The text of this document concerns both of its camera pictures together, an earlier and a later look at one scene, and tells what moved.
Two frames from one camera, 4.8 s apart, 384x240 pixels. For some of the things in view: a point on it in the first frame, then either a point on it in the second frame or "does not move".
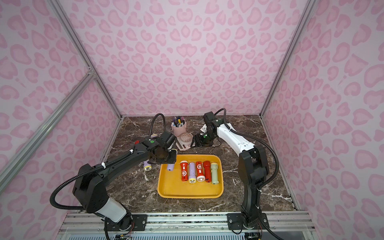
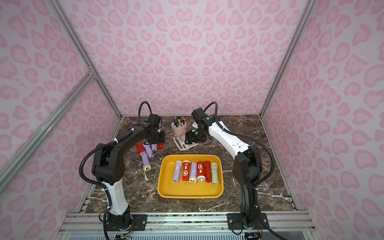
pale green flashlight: [214, 173] does not move
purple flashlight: [170, 167] → [178, 164]
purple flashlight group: [192, 179] does not move
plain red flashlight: [208, 176] does not move
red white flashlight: [184, 170] does not move
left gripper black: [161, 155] → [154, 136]
